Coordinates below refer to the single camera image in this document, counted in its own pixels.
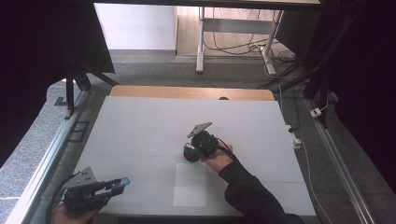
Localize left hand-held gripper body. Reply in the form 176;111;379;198
64;166;106;215

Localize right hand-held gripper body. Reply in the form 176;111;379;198
187;121;219;158

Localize round red ink pad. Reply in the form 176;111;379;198
183;143;200;163

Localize white paper sheet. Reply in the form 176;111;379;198
173;162;207;208

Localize person's right hand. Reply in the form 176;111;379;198
200;143;233;174

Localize person's left hand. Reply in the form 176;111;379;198
50;203;94;224

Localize black curtain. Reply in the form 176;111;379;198
0;0;116;169
311;0;396;194

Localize right hand-held gripper cable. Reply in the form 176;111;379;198
216;137;234;157

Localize hand-held gripper cable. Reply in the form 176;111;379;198
216;137;234;157
46;172;78;224

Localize left hand-held gripper cable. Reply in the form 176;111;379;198
46;172;78;224

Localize aluminium rail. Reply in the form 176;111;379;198
6;90;92;224
304;99;375;224

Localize black metal frame struts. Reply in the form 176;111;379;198
258;55;331;129
54;46;120;120

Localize black floor cables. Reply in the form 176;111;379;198
204;7;297;63

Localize white metal desk frame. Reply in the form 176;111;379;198
195;7;284;76

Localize white cable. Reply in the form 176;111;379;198
300;139;334;224

